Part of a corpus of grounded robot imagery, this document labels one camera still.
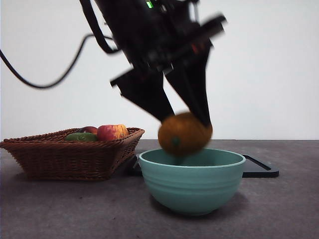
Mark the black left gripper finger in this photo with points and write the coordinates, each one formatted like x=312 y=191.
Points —
x=194 y=84
x=147 y=92

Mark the teal ribbed bowl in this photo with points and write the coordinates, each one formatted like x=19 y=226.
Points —
x=192 y=186

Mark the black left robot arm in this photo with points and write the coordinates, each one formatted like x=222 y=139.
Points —
x=149 y=30

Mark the red yellow apple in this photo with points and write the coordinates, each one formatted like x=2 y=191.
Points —
x=112 y=132

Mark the dark purple plum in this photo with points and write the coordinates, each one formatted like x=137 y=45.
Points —
x=88 y=129

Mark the green avocado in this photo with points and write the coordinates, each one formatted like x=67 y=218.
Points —
x=81 y=137

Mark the brown wicker basket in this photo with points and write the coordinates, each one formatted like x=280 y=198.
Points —
x=64 y=159

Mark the dark rectangular tray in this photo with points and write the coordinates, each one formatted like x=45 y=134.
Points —
x=259 y=170

